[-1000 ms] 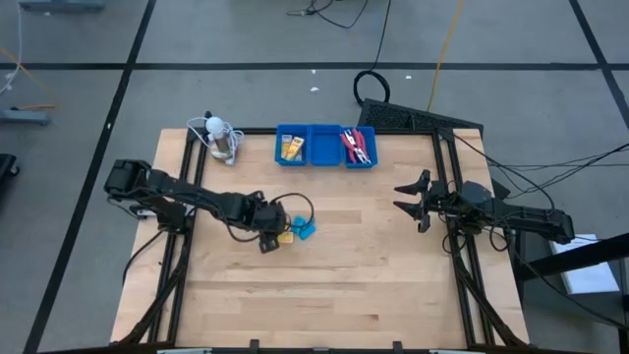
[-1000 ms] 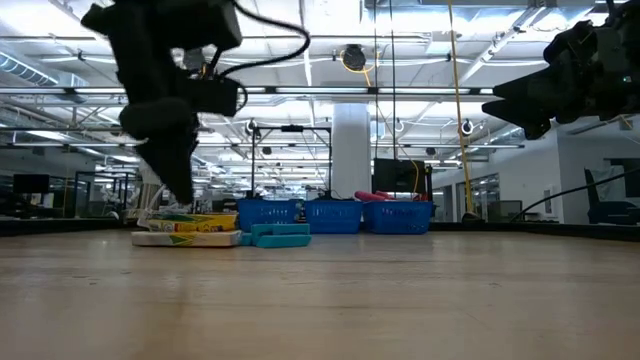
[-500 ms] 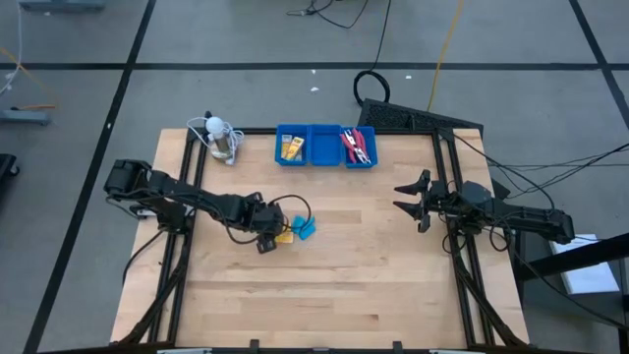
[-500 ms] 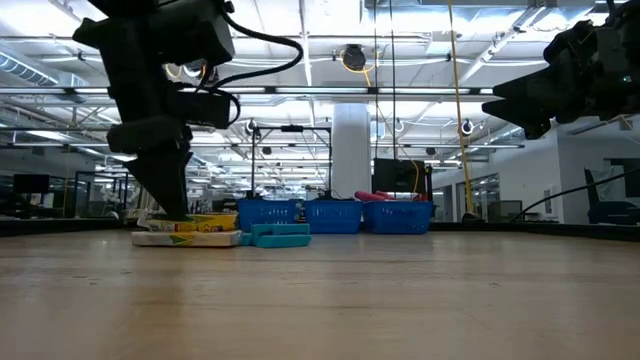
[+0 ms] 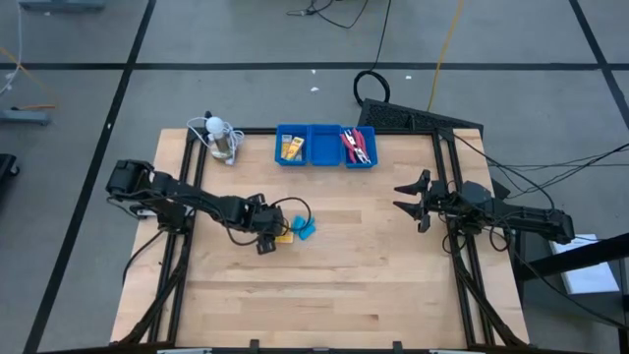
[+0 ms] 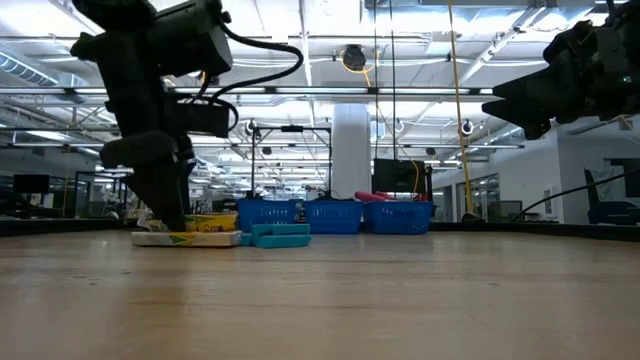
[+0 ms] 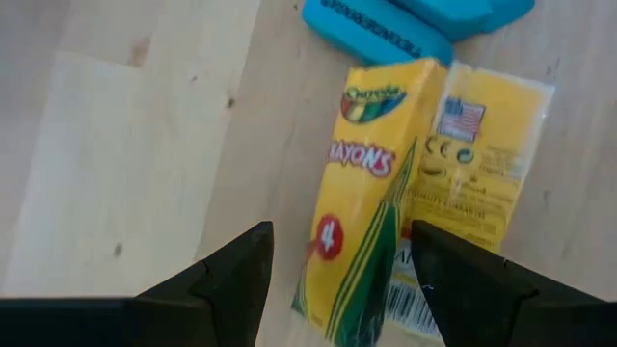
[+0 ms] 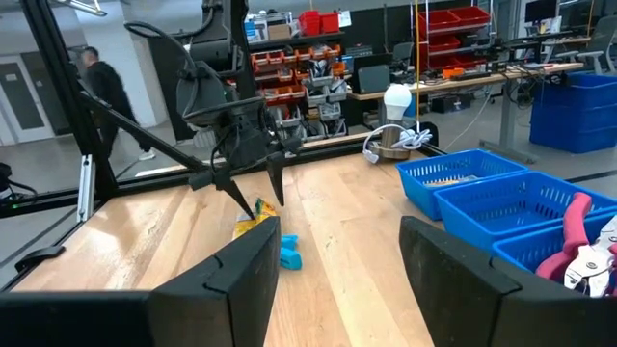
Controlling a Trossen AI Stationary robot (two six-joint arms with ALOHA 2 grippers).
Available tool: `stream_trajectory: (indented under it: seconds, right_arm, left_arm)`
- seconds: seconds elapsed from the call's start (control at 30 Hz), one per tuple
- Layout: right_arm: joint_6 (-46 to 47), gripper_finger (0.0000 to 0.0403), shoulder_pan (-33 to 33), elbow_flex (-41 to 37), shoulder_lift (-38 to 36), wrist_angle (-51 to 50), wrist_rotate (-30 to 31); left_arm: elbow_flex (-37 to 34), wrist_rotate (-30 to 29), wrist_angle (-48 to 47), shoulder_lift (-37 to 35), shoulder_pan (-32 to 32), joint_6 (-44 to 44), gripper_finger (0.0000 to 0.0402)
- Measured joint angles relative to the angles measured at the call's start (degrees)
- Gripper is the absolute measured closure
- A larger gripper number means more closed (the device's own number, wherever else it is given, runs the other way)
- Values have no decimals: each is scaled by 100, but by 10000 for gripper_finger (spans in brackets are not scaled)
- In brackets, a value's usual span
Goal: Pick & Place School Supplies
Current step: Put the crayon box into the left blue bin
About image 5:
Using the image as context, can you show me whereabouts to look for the white paper booklet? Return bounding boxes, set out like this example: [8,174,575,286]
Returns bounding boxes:
[547,233,621,295]

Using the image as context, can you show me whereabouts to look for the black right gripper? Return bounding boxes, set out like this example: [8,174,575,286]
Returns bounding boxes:
[394,169,462,233]

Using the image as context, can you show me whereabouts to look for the black left base cable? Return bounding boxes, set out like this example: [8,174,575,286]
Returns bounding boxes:
[121,228,168,286]

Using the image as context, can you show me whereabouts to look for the white floor cable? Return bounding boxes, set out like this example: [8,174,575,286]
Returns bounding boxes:
[0,0,25,95]

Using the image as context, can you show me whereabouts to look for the grey metal stand foot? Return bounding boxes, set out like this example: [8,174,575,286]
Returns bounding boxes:
[0,110,53,127]

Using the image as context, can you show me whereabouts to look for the grey metal stand base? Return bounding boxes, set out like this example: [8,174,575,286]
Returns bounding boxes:
[18,0,107,14]

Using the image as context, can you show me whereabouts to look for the white lamp cable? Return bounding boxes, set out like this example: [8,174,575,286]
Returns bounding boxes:
[186,116,246,166]

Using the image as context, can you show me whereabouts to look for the black base cable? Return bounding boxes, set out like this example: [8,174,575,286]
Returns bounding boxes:
[121,228,168,286]
[510,240,629,330]

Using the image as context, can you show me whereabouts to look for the black coiled floor cable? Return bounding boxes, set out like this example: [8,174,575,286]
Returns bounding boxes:
[352,0,394,107]

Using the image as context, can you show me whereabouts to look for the black perforated panel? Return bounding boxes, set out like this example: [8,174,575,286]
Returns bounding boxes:
[357,97,486,137]

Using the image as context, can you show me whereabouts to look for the black right base cable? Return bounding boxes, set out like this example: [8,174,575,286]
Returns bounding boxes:
[510,240,629,330]

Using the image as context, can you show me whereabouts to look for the black floor object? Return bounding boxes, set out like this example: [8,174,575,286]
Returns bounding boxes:
[0,152,21,198]

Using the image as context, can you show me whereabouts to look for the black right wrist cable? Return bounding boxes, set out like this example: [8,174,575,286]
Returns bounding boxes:
[440,215,513,256]

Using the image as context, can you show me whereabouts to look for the white bulb table lamp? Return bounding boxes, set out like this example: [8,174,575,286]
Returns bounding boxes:
[204,115,232,159]

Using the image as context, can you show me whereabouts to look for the orange-yellow floor cable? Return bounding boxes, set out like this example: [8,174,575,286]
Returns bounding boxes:
[0,44,59,112]

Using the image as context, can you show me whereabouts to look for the yellow floor cable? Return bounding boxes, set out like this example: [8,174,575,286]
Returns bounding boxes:
[426,0,466,112]

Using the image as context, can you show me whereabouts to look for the black side cart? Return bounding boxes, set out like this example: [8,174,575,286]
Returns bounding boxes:
[505,223,629,354]

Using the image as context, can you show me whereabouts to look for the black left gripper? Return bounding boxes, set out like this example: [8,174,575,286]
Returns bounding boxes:
[230,193,291,256]

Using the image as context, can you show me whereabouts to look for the black right arm supply cables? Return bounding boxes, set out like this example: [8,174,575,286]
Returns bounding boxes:
[454,132,629,198]

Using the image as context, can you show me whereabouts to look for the thin black floor cable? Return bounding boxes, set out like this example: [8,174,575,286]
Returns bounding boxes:
[286,0,370,30]

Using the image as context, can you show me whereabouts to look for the black aluminium table frame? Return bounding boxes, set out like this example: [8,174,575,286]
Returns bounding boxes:
[117,126,530,354]

